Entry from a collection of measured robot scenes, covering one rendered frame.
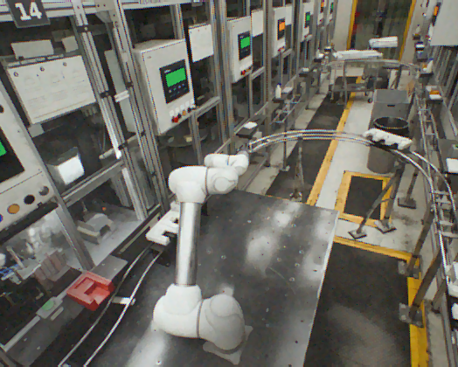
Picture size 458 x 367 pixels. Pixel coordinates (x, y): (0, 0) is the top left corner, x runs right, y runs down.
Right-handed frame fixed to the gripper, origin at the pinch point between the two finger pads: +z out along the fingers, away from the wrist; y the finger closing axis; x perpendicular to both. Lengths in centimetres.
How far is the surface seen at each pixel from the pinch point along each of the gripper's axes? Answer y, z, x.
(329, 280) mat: 78, -35, -100
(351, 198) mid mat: 112, 80, -97
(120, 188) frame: -70, -65, -7
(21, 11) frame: -67, -96, 88
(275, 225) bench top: 28, -46, -37
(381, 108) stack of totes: 157, 212, -37
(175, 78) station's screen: -42, -27, 51
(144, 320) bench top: -34, -124, -42
